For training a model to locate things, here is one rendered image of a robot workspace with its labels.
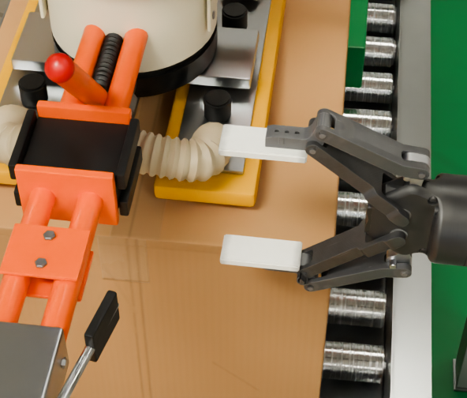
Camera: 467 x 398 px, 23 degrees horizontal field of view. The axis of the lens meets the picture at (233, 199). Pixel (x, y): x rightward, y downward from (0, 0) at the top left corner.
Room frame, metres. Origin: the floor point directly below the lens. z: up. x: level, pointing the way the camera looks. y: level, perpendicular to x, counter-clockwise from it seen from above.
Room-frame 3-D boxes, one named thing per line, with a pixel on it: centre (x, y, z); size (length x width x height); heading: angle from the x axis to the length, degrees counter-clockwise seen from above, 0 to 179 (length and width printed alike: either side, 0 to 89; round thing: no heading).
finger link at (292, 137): (0.64, -0.05, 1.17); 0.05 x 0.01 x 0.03; 82
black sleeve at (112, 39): (0.80, 0.12, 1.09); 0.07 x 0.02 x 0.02; 173
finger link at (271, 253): (0.65, -0.02, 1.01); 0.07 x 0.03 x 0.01; 82
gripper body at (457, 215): (0.63, -0.16, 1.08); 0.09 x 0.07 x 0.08; 82
